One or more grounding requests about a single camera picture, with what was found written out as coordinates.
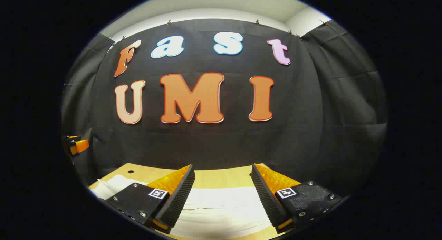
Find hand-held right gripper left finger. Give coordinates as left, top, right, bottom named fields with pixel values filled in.
left=105, top=164, right=196, bottom=234

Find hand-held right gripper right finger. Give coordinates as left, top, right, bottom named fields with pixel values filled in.
left=251, top=163, right=350, bottom=234

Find white jeans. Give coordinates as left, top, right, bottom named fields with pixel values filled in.
left=90, top=174, right=277, bottom=240

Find black backdrop cloth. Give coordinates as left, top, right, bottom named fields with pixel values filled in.
left=61, top=18, right=388, bottom=195

